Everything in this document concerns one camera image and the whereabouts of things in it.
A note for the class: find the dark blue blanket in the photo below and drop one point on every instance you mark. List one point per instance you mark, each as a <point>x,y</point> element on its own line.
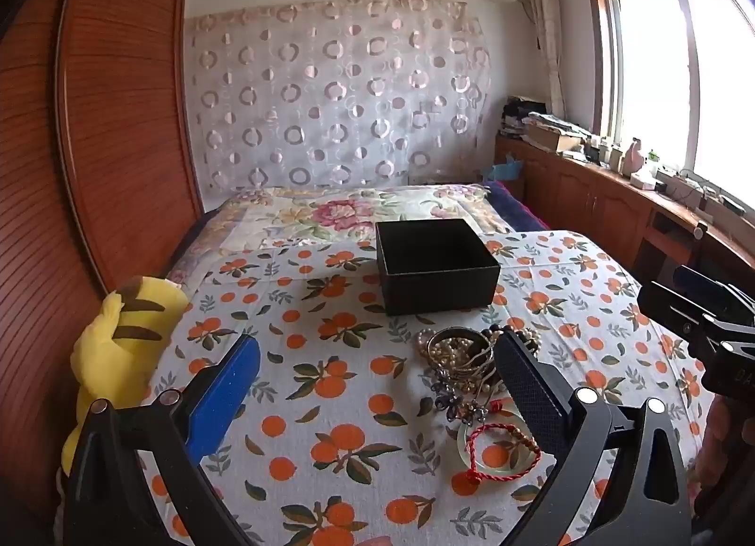
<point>519,210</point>

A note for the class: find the floral quilt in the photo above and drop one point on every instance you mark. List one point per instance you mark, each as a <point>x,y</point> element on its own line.
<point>307,215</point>

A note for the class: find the pink swan figurine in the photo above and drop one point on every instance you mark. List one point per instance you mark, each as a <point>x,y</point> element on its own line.
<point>636,159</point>

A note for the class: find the circle pattern sheer curtain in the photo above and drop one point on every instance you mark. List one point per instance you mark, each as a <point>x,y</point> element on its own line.
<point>330,97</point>

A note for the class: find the white window curtain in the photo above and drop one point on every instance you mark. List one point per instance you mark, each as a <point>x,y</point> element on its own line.
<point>545,38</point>

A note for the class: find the pale jade bangle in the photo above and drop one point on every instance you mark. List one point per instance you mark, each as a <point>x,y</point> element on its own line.
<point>466,451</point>

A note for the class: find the brown wooden cabinet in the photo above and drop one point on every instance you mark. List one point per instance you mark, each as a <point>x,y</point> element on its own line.
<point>590,198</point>

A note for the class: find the window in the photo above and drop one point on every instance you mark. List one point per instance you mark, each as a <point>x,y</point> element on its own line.
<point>655,50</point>

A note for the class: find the blue plastic bag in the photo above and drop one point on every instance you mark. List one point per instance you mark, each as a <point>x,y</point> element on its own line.
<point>504,169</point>

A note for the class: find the yellow plush toy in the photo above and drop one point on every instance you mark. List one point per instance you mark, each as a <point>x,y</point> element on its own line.
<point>118,339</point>

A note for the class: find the pile of mixed jewelry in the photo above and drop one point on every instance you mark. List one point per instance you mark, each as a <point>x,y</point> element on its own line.
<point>457,387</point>

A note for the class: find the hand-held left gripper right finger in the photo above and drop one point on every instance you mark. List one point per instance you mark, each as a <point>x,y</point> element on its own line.
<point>528,381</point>

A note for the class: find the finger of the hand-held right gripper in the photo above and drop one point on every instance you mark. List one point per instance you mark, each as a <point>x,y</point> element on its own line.
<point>705,286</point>
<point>672,307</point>

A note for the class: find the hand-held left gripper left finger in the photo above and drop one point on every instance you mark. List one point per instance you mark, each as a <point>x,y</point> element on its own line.
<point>227,392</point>

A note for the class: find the black jewelry box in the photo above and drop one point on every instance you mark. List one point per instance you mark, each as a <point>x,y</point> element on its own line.
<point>439,280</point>

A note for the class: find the stack of books and papers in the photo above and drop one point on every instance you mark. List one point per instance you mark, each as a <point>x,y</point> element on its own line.
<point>548,127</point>

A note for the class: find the white power strip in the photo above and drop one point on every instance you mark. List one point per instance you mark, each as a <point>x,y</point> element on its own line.
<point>684,183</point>

